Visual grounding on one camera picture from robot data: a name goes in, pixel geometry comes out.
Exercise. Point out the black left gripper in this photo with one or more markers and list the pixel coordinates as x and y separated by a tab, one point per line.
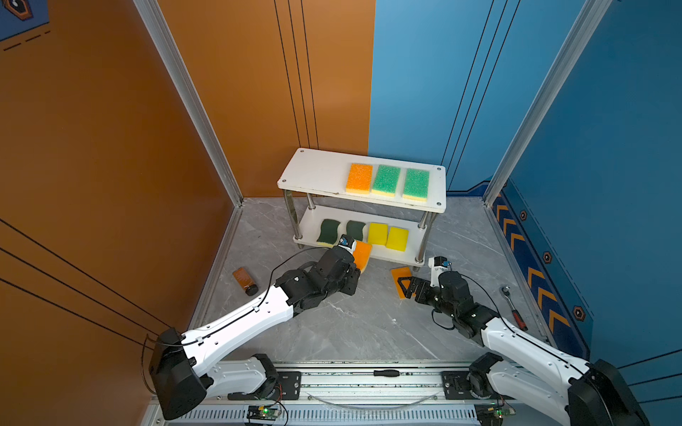
352	276

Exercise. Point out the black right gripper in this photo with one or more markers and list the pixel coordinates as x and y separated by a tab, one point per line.
423	287

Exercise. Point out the orange sponge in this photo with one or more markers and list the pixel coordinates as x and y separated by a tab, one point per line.
402	280
361	254
359	179

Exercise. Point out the green wavy sponge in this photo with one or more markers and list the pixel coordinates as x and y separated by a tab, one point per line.
329	232
355	229

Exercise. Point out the yellow sponge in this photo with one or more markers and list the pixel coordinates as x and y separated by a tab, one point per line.
377	234
397	239

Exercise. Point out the light green sponge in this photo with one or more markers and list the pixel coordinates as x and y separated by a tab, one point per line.
386	181
416	185

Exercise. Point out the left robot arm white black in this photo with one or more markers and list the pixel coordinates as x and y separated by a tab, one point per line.
184	366

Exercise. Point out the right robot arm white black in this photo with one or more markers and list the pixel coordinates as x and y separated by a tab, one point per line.
570	390

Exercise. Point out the white two-tier shelf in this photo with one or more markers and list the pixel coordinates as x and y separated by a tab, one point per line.
313	172

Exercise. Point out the right green circuit board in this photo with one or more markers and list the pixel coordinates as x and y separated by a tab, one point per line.
493	415

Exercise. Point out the green circuit board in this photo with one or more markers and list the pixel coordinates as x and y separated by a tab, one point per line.
493	415
265	415

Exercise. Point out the left green circuit board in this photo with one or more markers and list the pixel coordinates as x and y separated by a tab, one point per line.
265	415

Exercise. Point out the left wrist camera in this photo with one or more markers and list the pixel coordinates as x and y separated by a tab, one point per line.
347	243

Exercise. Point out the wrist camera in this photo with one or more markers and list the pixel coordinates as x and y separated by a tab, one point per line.
347	243
438	265

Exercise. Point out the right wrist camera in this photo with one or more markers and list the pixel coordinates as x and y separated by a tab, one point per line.
438	265

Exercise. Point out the brown sponge by wall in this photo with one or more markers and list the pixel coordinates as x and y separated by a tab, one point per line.
246	282

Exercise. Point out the red handled ratchet tool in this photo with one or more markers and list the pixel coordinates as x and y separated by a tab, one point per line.
506	291

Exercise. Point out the black screwdriver on rail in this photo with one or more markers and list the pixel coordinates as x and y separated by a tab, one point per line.
389	373

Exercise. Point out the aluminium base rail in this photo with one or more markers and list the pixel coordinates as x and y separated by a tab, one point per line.
349	394

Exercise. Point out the left aluminium corner post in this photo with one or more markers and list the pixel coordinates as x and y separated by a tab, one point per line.
157	27

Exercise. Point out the aluminium corner post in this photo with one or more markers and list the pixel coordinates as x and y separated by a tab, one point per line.
580	34
157	27

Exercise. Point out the right aluminium corner post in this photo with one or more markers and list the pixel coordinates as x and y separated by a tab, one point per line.
580	34

